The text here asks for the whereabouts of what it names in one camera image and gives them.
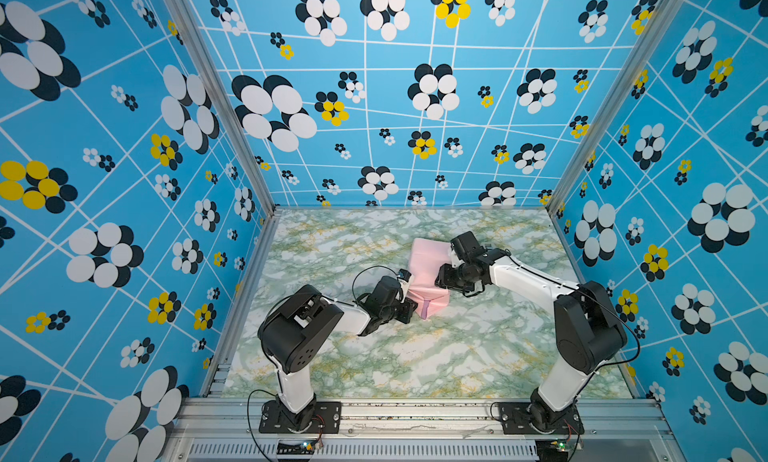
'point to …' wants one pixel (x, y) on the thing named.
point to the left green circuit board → (304, 448)
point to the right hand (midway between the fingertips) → (442, 283)
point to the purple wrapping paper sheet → (426, 259)
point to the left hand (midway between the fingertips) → (418, 305)
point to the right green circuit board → (552, 449)
